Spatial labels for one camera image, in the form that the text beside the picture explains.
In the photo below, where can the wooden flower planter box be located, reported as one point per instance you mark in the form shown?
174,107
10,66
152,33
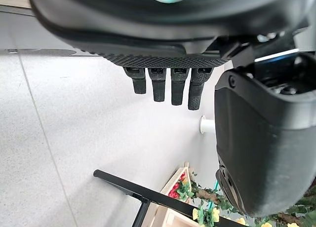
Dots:
172,187

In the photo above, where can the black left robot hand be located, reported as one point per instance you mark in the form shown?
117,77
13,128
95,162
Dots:
256,138

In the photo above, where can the black metal table frame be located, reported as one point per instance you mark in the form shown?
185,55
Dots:
138,187

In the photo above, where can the white round post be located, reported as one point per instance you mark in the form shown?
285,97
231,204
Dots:
207,124

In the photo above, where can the artificial flowers and leaves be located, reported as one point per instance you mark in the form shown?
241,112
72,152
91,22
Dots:
209,202

